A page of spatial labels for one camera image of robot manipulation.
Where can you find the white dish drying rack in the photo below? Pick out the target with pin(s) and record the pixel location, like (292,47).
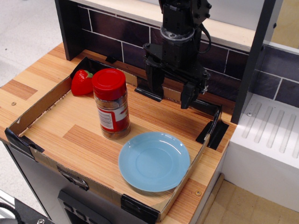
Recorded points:
(263,153)

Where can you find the dark grey shelf frame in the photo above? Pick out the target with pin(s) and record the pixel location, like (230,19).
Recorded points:
(118,29)

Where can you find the red-lidded spice bottle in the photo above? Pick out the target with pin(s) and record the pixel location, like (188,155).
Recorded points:
(111,97)

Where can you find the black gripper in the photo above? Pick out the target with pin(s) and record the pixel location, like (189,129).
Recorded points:
(179,61)

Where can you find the black oven control panel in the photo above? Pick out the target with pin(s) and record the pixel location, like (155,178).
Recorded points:
(78,213)

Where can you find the light blue plate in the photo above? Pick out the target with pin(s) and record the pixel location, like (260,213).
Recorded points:
(154,161)

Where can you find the red toy bell pepper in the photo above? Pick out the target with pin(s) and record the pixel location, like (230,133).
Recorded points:
(82,83)

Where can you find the cardboard fence with black tape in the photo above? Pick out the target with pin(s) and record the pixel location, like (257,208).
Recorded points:
(56,140)

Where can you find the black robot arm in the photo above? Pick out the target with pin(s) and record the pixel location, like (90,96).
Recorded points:
(182,20)

